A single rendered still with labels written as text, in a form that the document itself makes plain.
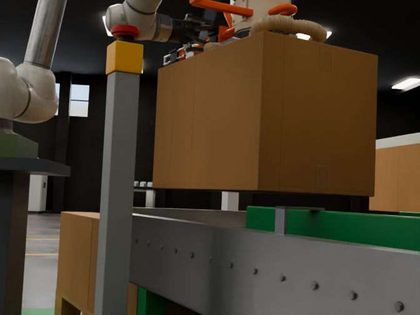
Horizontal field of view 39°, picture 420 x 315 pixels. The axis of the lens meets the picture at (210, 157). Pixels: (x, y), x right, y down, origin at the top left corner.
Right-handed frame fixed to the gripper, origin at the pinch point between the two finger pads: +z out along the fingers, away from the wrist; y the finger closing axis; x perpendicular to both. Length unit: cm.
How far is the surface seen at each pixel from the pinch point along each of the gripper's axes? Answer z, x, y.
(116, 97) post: -53, 52, 33
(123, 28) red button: -53, 52, 18
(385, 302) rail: -36, 120, 68
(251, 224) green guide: -25, 67, 61
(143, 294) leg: -36, 31, 82
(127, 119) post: -50, 52, 38
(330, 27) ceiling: 602, -715, -278
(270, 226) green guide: -25, 75, 60
